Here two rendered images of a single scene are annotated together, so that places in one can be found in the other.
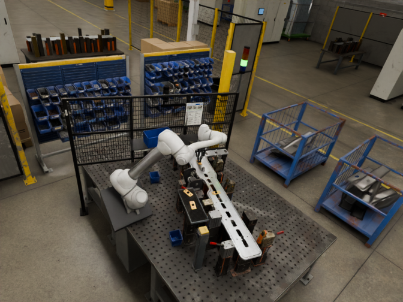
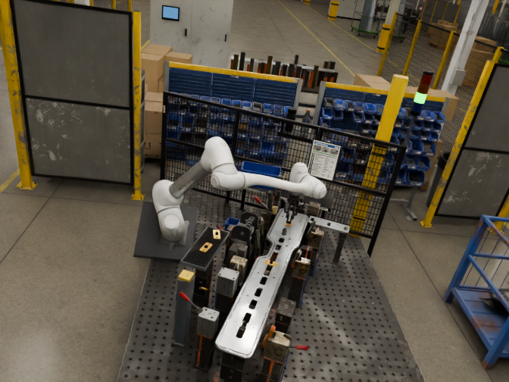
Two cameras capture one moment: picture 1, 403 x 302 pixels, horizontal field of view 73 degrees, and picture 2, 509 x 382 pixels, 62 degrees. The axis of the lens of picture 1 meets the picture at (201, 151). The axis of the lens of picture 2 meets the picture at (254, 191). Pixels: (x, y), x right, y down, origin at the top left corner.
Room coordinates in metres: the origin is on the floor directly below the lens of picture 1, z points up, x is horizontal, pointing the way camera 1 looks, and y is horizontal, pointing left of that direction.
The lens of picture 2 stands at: (0.19, -1.31, 2.55)
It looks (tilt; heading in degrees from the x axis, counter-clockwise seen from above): 28 degrees down; 38
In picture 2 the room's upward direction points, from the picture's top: 9 degrees clockwise
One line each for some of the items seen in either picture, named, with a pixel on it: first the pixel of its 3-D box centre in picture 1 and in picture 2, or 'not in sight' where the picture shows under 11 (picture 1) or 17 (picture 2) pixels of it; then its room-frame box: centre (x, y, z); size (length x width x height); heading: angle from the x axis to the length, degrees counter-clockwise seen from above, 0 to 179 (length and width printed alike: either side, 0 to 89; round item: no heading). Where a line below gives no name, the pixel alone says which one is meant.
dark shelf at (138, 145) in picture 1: (170, 142); (276, 189); (2.63, 0.37, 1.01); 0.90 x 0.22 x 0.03; 115
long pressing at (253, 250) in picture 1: (217, 194); (271, 265); (1.89, -0.21, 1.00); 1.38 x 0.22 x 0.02; 25
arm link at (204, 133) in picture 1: (204, 132); (299, 175); (2.32, -0.01, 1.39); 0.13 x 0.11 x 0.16; 78
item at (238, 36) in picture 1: (238, 75); (492, 154); (5.46, -0.53, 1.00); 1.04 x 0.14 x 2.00; 134
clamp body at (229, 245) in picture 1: (223, 258); (205, 340); (1.30, -0.29, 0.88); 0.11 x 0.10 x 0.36; 115
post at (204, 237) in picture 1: (200, 250); (183, 310); (1.32, -0.10, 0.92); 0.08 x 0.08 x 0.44; 25
